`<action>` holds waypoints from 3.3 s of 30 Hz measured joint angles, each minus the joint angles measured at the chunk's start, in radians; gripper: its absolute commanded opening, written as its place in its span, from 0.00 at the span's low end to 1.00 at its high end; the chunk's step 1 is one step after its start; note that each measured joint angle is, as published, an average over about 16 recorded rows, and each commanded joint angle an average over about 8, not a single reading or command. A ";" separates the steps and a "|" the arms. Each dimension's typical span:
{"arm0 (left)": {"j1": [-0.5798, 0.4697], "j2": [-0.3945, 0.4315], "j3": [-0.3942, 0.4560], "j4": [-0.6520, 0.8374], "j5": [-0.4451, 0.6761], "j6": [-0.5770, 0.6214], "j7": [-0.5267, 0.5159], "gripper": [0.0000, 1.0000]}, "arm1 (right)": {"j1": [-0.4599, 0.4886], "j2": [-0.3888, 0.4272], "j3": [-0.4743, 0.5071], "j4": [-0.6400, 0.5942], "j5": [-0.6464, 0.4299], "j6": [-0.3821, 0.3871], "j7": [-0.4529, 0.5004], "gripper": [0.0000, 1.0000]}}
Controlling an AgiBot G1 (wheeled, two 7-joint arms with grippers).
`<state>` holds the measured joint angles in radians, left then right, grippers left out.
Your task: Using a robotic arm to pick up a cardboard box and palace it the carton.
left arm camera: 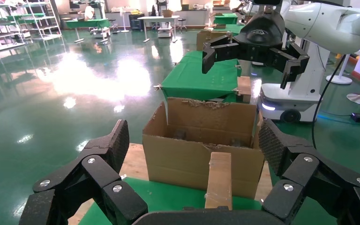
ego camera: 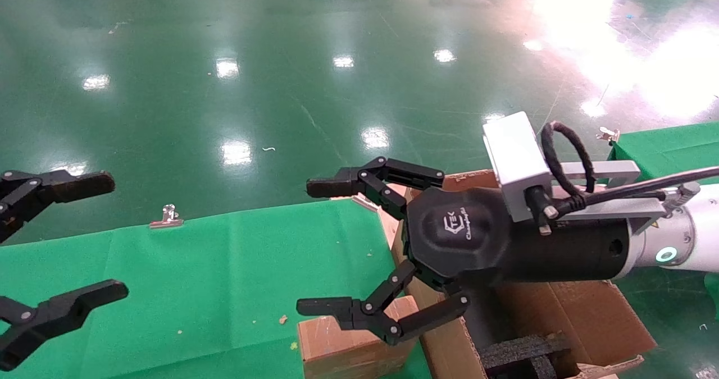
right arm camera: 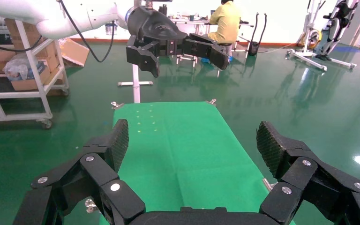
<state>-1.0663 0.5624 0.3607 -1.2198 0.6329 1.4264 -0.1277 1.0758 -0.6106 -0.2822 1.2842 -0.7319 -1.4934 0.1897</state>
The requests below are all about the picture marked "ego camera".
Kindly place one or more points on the large open cardboard carton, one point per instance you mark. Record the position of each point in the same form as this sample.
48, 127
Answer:
590, 317

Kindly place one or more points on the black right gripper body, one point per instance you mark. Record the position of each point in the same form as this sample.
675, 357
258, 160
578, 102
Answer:
460, 238

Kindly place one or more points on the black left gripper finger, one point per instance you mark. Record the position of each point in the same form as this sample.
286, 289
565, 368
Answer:
62, 311
67, 186

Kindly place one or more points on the large green table cloth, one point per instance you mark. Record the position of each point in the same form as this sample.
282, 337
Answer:
196, 289

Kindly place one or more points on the silver binder clip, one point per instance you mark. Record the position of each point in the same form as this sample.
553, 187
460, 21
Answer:
608, 136
167, 220
364, 202

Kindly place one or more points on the small brown cardboard box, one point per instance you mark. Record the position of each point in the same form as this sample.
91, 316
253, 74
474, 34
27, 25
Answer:
342, 351

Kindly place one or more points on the small green table cloth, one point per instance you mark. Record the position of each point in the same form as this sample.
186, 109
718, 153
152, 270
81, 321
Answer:
674, 149

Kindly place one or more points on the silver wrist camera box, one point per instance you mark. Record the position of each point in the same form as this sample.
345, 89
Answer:
514, 154

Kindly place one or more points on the silver camera mount bracket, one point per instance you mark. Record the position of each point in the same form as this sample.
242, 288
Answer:
612, 171

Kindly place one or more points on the black foam insert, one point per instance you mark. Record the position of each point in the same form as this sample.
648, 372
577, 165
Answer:
522, 354

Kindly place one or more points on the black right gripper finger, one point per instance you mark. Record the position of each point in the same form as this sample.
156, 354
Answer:
359, 179
359, 314

